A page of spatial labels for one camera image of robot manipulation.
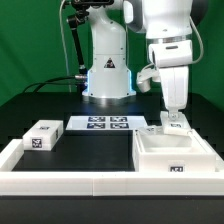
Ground white cabinet top block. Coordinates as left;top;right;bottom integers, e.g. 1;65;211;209
23;120;64;151

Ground white cabinet door panel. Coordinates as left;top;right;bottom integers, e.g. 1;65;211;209
160;111;191;136
139;125;163;135

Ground white base tag plate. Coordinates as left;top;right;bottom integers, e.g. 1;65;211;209
66;116;147;130

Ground grey hanging cable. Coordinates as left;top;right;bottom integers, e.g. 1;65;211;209
58;0;73;94

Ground white obstacle wall fence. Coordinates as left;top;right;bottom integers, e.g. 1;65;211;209
0;139;224;196

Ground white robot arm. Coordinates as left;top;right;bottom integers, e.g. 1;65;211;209
83;0;208;120

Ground white cabinet body box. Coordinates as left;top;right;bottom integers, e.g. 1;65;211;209
132;130;216;172

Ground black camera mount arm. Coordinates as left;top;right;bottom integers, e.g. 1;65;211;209
67;0;114;81

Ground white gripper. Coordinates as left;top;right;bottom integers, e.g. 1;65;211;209
148;40;192;120

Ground black cables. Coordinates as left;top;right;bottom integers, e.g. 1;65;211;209
21;75;88;94

